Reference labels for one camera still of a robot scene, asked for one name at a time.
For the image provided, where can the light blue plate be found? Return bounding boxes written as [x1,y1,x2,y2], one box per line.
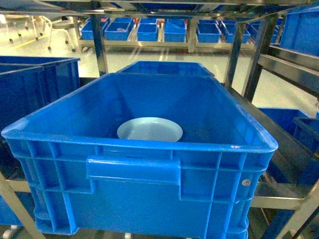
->
[117,117,183,142]

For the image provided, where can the blue crate lower right shelf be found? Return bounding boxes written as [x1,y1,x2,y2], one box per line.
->
[260,108,319,186]

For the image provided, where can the steel shelf rack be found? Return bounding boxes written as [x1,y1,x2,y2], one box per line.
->
[0,0,319,239]

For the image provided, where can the blue crate behind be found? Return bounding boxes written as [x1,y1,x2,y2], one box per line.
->
[117,61,215,77]

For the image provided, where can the large blue crate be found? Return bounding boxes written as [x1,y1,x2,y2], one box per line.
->
[1,73,278,239]

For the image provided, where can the blue crate left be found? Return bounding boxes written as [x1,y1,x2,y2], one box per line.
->
[0,56,80,129]

